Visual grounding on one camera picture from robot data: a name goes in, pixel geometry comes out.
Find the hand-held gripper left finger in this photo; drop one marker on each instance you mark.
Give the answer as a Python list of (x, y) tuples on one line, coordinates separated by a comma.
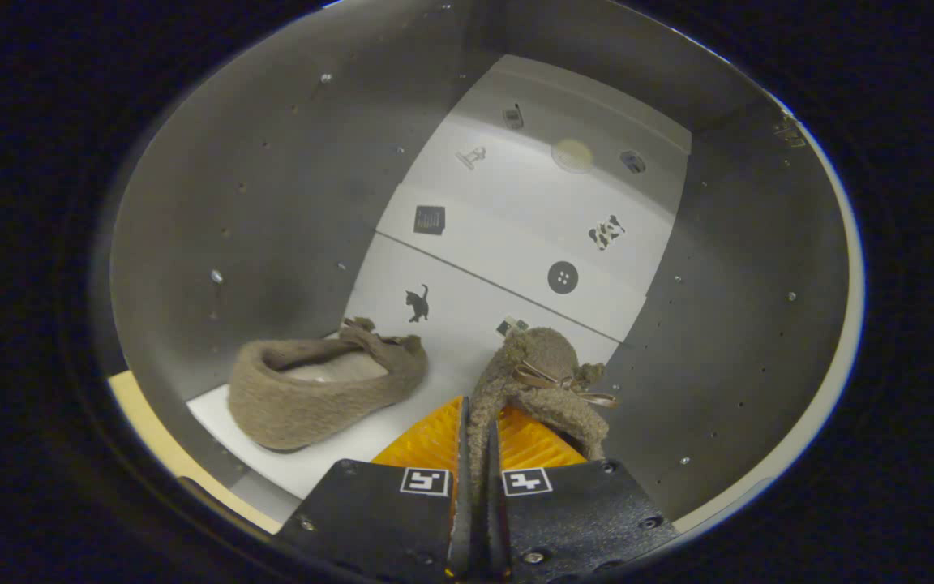
[(460, 519)]

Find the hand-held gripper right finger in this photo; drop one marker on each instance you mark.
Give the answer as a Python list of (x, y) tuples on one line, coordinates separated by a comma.
[(495, 519)]

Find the brown fuzzy shoe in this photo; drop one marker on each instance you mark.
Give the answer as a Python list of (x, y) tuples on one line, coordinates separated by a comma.
[(540, 357), (313, 405)]

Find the grey shoe cabinet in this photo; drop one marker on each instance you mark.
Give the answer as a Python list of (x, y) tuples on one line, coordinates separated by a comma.
[(272, 203)]

